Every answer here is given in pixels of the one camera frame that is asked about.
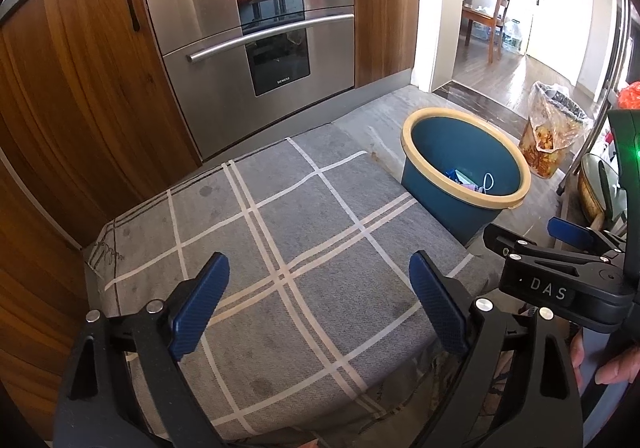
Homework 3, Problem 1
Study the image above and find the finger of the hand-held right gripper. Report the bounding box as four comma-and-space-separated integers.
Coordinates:
547, 216, 627, 255
482, 224, 532, 287

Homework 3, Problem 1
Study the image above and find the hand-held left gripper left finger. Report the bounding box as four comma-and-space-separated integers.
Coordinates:
52, 251, 232, 448

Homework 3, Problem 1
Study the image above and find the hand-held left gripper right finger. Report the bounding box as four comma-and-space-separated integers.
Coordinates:
407, 249, 585, 448

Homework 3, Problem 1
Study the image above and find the blue face mask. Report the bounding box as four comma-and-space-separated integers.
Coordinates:
452, 170, 497, 193

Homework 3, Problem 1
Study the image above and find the blue bin with beige rim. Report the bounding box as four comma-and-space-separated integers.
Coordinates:
401, 108, 532, 249

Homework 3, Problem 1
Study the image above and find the person's right hand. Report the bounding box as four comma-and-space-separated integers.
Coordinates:
570, 329, 637, 386

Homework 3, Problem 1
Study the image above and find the round wooden rimmed object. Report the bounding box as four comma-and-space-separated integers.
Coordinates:
577, 154, 628, 231

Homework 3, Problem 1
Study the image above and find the clear plastic bag with scraps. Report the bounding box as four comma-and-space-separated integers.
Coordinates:
518, 80, 593, 179

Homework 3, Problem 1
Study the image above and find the metal pole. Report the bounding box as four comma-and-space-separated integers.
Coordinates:
556, 78, 618, 199

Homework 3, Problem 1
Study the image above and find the grey checked mat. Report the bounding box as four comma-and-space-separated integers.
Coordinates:
87, 137, 488, 446

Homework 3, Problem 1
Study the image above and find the orange red plastic bag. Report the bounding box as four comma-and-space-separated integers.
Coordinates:
617, 81, 640, 109

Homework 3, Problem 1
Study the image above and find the corner wooden cabinet door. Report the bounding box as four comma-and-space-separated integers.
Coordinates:
0, 158, 96, 429

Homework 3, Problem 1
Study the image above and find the white door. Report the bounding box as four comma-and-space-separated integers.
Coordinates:
525, 0, 593, 88

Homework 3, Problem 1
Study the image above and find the large clear water bottle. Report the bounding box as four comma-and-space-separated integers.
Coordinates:
501, 18, 526, 53

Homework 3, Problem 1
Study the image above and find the stainless steel built-in oven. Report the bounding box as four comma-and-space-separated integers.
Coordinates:
136, 0, 357, 161

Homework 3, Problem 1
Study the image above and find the wooden dining table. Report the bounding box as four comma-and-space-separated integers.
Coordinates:
460, 5, 501, 48

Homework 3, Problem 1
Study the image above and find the wooden dining chair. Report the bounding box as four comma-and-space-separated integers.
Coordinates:
487, 0, 516, 63

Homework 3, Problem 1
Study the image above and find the narrow wooden cabinet door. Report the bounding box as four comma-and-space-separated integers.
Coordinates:
350, 0, 421, 88

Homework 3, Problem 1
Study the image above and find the wide wooden cabinet door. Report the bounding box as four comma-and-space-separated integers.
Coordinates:
0, 0, 203, 249

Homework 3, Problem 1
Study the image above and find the black cabinet handle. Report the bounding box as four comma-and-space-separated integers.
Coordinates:
120, 0, 141, 32

